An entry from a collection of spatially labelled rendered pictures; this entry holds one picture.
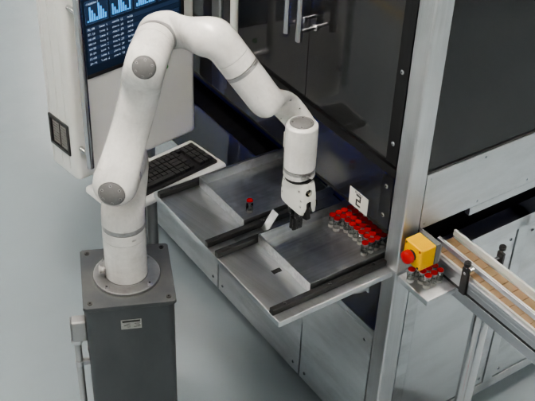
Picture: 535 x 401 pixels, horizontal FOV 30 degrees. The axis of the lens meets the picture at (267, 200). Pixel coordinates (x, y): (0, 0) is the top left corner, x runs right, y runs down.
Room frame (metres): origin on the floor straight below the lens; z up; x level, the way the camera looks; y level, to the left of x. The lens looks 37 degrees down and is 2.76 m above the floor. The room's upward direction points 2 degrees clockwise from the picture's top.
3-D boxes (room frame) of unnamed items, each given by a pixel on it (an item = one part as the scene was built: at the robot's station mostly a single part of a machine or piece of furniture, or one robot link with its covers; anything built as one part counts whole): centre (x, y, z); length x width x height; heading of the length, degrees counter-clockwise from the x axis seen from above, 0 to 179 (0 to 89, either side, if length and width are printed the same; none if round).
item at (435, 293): (2.16, -0.48, 0.87); 0.14 x 0.13 x 0.02; 126
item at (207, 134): (3.04, 0.23, 0.73); 1.98 x 0.01 x 0.25; 36
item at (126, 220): (2.18, 0.39, 1.16); 0.19 x 0.12 x 0.24; 176
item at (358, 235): (2.34, -0.26, 0.90); 0.18 x 0.02 x 0.05; 36
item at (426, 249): (2.15, -0.43, 0.99); 0.08 x 0.07 x 0.07; 126
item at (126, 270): (2.15, 0.39, 0.95); 0.19 x 0.19 x 0.18
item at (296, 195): (2.12, -0.08, 1.21); 0.10 x 0.08 x 0.11; 36
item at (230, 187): (2.56, 0.01, 0.90); 0.34 x 0.26 x 0.04; 126
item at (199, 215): (2.38, -0.04, 0.87); 0.70 x 0.48 x 0.02; 36
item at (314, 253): (2.29, -0.19, 0.90); 0.34 x 0.26 x 0.04; 126
